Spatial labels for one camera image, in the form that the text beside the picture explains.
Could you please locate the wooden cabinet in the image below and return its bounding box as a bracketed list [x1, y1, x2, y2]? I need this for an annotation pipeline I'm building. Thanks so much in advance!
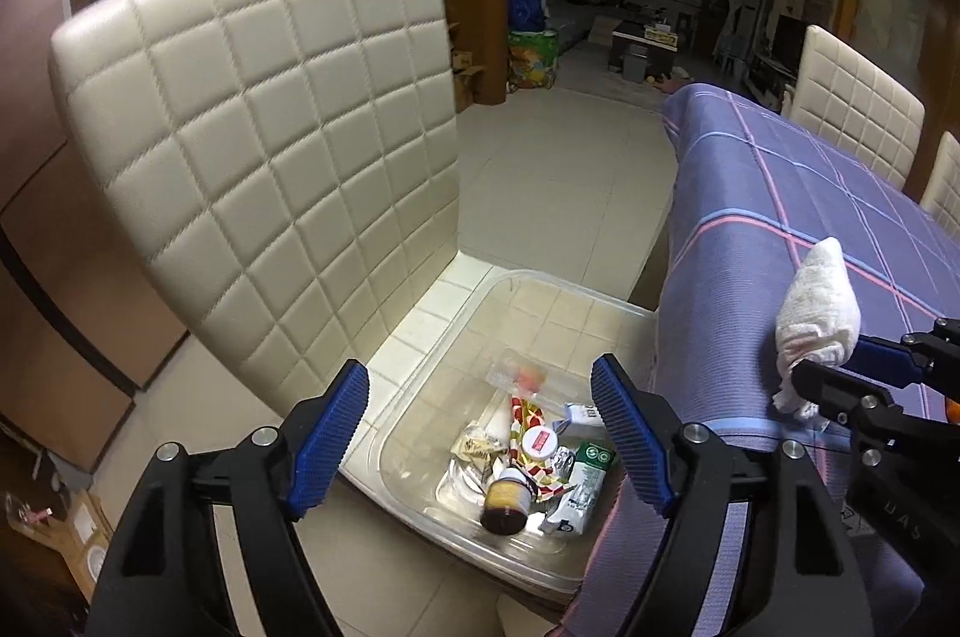
[439, 0, 512, 109]

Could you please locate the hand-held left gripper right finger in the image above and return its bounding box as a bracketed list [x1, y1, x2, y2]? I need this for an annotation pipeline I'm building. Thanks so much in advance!
[590, 353, 875, 637]

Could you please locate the dark coffee table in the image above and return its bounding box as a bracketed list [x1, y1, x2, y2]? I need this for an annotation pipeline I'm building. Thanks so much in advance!
[611, 17, 680, 77]

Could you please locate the red yellow checkered wrapper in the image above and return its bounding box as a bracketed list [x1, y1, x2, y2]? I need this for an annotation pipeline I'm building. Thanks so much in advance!
[508, 393, 575, 503]

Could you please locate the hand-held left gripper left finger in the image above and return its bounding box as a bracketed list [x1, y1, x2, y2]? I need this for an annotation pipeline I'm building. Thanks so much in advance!
[86, 359, 372, 637]

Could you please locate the green white packet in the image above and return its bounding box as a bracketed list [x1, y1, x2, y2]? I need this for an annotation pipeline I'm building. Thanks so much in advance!
[541, 440, 617, 537]

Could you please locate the blue bag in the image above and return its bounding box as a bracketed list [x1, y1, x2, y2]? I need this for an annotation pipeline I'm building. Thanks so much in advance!
[510, 0, 553, 34]

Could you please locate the cream quilted chair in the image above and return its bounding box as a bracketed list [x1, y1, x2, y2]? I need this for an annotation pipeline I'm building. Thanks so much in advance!
[49, 0, 661, 608]
[784, 23, 926, 192]
[919, 130, 960, 219]

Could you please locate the clear plastic packaging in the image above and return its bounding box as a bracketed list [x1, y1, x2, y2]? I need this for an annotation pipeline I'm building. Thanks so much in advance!
[486, 348, 572, 395]

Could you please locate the colourful printed bag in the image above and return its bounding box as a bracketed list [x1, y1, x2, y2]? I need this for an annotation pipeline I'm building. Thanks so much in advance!
[508, 29, 562, 92]

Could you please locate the pile of cardboard boxes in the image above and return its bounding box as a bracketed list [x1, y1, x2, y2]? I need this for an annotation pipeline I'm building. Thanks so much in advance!
[450, 47, 485, 105]

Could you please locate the beige snack packet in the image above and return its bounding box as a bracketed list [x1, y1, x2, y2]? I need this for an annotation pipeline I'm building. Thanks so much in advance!
[450, 425, 503, 462]

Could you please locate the clear plastic bin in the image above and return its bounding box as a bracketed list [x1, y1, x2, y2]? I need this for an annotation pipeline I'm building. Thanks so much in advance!
[379, 268, 661, 597]

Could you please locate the white tissue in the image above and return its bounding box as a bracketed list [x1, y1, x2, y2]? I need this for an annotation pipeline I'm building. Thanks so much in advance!
[772, 237, 862, 420]

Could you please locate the small white carton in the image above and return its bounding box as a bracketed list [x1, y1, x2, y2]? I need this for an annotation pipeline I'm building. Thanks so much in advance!
[559, 402, 607, 435]

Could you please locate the black television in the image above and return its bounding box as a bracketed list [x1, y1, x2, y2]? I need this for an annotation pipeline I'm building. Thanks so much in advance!
[772, 14, 808, 62]

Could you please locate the brown glass jar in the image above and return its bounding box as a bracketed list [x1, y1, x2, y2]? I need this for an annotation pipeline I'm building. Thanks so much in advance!
[480, 466, 535, 535]

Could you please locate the white jar lid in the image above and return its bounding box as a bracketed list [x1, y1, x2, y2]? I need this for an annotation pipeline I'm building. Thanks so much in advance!
[520, 427, 560, 462]

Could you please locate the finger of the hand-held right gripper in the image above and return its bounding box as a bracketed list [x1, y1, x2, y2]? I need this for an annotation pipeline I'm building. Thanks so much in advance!
[853, 318, 960, 402]
[792, 358, 901, 450]

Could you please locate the blue plaid tablecloth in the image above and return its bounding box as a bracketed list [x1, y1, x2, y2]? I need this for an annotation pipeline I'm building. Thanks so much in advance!
[555, 82, 960, 637]

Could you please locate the grey sofa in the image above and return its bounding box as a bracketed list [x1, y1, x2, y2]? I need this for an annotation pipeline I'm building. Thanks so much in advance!
[547, 0, 610, 47]

